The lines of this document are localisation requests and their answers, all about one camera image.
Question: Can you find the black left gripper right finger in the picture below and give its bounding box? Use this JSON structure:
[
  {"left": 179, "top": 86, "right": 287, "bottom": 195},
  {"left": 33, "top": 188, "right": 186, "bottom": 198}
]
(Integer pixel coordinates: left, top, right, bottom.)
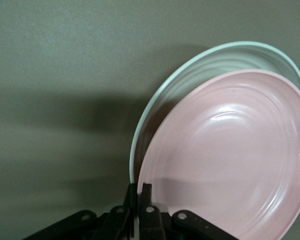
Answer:
[{"left": 139, "top": 183, "right": 237, "bottom": 240}]

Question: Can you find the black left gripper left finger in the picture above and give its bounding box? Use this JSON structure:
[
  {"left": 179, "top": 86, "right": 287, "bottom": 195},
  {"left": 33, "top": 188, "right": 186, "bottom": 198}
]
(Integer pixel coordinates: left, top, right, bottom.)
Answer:
[{"left": 22, "top": 183, "right": 138, "bottom": 240}]

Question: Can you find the pink shallow plate bowl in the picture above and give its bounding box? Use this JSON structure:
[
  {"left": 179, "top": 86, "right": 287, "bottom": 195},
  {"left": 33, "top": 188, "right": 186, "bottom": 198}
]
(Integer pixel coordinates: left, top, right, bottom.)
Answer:
[{"left": 136, "top": 69, "right": 300, "bottom": 240}]

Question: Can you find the beige shallow plate bowl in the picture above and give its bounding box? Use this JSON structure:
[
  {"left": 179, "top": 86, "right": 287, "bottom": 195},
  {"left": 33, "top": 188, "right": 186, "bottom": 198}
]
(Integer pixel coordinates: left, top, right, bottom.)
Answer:
[{"left": 129, "top": 41, "right": 300, "bottom": 185}]

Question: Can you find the brown table cover sheet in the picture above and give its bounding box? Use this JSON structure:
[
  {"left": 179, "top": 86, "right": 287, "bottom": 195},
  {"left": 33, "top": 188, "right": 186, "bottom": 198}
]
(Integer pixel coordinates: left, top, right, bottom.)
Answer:
[{"left": 0, "top": 0, "right": 300, "bottom": 240}]

